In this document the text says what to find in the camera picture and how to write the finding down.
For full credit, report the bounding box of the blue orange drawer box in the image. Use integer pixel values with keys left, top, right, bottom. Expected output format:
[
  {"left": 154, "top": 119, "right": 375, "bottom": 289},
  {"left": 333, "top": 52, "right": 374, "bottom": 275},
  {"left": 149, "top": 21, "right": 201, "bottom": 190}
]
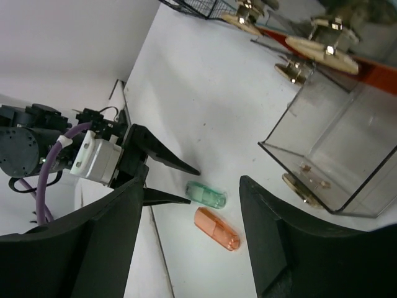
[{"left": 220, "top": 1, "right": 396, "bottom": 95}]

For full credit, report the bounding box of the green correction tape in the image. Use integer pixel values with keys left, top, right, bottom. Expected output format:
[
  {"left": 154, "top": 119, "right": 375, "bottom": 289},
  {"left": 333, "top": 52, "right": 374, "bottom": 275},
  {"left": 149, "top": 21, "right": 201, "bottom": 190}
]
[{"left": 185, "top": 181, "right": 226, "bottom": 209}]

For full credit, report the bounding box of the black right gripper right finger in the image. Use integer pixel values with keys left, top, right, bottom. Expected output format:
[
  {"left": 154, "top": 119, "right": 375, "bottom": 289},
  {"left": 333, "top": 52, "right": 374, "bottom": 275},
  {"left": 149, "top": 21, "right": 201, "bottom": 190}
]
[{"left": 239, "top": 176, "right": 396, "bottom": 297}]

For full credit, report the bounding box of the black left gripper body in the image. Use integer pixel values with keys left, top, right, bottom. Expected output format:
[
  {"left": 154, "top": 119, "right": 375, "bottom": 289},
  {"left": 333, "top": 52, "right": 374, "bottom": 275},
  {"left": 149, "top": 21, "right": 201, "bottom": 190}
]
[{"left": 109, "top": 124, "right": 149, "bottom": 189}]

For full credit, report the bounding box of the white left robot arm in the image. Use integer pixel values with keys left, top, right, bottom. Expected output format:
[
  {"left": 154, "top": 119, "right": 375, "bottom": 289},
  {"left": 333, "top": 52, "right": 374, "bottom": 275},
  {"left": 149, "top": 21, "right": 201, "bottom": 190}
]
[{"left": 1, "top": 104, "right": 200, "bottom": 216}]

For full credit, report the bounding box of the black wire mesh desk organizer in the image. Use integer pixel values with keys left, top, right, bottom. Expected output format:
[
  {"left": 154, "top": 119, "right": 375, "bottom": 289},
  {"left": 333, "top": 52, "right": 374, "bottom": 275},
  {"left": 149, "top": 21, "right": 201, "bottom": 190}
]
[{"left": 159, "top": 0, "right": 236, "bottom": 20}]

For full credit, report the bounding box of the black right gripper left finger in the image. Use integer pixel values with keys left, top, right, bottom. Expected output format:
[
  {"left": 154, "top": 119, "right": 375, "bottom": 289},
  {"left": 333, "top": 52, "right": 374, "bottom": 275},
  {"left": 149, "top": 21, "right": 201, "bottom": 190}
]
[{"left": 1, "top": 178, "right": 143, "bottom": 297}]

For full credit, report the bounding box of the orange correction tape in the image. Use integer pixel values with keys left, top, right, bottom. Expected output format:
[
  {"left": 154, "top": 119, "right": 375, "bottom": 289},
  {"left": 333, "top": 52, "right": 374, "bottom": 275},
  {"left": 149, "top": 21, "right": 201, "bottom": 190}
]
[{"left": 194, "top": 207, "right": 241, "bottom": 251}]

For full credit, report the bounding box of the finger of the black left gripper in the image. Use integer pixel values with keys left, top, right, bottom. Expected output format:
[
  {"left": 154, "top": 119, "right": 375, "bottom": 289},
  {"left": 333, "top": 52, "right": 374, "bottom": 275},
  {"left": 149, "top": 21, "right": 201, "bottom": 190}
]
[
  {"left": 132, "top": 124, "right": 200, "bottom": 176},
  {"left": 143, "top": 188, "right": 191, "bottom": 207}
]

